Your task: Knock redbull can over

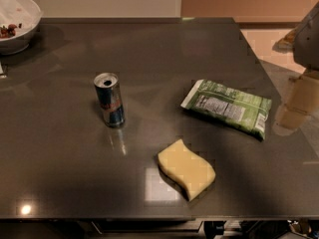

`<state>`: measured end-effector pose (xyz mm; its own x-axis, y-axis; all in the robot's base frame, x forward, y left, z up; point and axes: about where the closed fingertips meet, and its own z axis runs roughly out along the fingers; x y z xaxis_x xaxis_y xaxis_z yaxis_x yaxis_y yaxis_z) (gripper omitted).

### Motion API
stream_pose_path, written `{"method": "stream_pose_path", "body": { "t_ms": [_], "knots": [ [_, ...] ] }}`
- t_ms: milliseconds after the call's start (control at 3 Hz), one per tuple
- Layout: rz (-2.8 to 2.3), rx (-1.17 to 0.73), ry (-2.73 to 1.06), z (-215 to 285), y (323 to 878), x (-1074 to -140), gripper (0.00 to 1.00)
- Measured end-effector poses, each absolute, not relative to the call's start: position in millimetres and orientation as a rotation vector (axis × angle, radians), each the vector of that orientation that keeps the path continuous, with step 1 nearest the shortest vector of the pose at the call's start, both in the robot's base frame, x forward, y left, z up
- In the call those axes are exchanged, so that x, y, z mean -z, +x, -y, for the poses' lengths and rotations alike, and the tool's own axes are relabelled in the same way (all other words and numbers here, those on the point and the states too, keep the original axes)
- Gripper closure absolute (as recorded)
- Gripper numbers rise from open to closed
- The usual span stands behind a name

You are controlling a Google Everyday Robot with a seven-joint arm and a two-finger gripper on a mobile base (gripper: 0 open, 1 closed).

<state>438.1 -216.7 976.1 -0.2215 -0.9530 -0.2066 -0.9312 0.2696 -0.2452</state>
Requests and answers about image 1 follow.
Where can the green snack bag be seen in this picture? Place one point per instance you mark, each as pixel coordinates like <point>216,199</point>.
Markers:
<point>238,109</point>

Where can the redbull can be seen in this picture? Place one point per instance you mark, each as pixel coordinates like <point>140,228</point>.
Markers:
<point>108,91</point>

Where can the red berries in bowl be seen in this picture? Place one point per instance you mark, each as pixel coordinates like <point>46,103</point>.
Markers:
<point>9,31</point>

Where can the white bowl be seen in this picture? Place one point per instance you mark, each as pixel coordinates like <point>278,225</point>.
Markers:
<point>26,16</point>

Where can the yellow sponge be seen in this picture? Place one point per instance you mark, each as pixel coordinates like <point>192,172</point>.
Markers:
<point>190,171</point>

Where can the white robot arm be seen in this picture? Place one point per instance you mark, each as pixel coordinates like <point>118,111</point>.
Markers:
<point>301,98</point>

